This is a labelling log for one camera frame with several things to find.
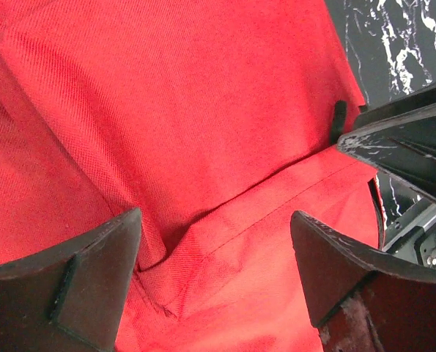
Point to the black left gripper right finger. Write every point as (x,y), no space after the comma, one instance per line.
(359,298)

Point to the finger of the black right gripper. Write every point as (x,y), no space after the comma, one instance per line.
(399,139)

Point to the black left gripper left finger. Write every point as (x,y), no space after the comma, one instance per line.
(70,297)

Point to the red backpack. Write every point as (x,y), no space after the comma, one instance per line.
(213,118)

